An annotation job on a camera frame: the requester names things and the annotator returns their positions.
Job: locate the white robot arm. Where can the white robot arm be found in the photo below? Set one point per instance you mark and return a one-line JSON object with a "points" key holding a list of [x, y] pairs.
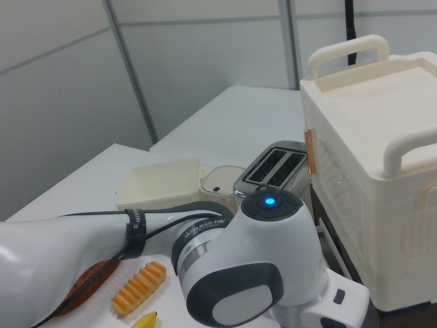
{"points": [[273, 239]]}

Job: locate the small white lidded container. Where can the small white lidded container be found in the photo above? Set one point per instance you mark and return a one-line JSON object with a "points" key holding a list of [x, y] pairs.
{"points": [[218, 186]]}

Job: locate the chrome two-slot toaster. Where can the chrome two-slot toaster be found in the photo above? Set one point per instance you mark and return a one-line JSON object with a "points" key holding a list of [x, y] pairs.
{"points": [[273, 164]]}

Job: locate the cream open plastic box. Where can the cream open plastic box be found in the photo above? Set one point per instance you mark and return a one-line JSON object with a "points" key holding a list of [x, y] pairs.
{"points": [[160, 184]]}

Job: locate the orange striped bread roll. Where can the orange striped bread roll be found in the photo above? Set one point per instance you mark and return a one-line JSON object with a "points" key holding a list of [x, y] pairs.
{"points": [[140, 287]]}

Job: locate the yellow banana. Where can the yellow banana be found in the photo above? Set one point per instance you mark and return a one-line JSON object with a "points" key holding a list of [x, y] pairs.
{"points": [[147, 320]]}

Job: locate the brown wicker basket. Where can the brown wicker basket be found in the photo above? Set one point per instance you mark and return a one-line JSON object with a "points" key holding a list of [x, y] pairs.
{"points": [[88, 283]]}

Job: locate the black pole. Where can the black pole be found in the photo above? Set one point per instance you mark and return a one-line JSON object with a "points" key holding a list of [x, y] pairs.
{"points": [[350, 30]]}

